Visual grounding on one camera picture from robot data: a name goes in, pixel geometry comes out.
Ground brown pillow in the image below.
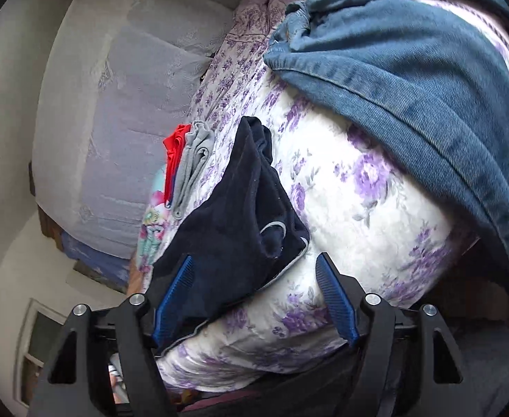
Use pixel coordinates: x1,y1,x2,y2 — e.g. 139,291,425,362
125,261,151,295

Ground blue denim jeans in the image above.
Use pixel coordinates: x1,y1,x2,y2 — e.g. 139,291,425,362
263,0,509,322

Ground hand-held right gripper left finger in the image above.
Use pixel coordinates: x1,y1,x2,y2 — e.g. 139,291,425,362
31,255,194,417

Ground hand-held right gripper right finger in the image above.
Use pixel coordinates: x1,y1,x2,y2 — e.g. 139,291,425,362
315,253,476,417

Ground folded grey pants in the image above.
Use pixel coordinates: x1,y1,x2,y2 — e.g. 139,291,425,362
170,121,217,220

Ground blue patterned cloth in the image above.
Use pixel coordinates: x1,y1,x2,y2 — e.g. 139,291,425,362
59,230,134,293

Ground folded red garment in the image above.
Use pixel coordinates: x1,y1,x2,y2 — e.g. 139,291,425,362
163,124,193,207

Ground lilac floral cloth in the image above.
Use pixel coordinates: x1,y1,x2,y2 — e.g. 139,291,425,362
231,0,309,46

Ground purple floral bed sheet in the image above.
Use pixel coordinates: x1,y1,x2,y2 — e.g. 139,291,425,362
155,0,509,394

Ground navy blue pants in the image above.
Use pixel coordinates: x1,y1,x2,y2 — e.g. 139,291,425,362
144,116,311,354

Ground folded floral quilt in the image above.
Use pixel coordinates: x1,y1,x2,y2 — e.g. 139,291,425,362
134,163,178,275

